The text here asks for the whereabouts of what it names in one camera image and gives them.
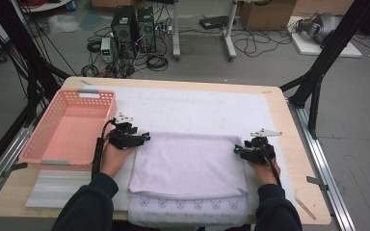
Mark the lilac printed blanket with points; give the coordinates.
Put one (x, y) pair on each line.
(186, 166)

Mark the round white table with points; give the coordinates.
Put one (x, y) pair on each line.
(45, 6)

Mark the person's right hand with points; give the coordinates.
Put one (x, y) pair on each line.
(265, 174)

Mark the thin wooden stick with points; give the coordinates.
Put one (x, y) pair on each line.
(305, 207)

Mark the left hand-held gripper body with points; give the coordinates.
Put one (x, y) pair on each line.
(120, 139)

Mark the black computer tower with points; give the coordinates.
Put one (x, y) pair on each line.
(123, 29)
(146, 29)

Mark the beige cardboard box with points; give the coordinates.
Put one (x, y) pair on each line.
(321, 6)

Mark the brown cardboard box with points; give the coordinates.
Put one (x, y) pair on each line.
(266, 14)
(112, 2)

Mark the pink plastic basket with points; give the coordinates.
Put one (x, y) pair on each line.
(64, 138)

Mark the white grid mat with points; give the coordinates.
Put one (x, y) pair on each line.
(189, 106)

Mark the grey metal bracket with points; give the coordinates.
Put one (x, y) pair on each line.
(17, 166)
(316, 181)

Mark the aluminium rail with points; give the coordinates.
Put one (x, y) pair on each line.
(319, 160)
(6, 159)

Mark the person's left hand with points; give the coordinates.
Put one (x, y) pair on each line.
(114, 160)

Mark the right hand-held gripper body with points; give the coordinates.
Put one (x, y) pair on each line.
(258, 152)

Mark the grey headset device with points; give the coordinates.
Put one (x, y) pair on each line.
(321, 25)

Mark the clear plastic bag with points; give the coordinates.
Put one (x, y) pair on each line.
(62, 24)

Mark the black metal frame stand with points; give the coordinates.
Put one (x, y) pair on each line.
(334, 43)
(35, 70)

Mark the white desk frame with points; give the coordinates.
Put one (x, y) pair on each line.
(176, 32)

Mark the grey power supply unit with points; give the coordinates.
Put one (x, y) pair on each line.
(106, 48)

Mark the white floor board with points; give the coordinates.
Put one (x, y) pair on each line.
(308, 48)

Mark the black flat device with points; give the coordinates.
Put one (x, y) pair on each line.
(215, 21)

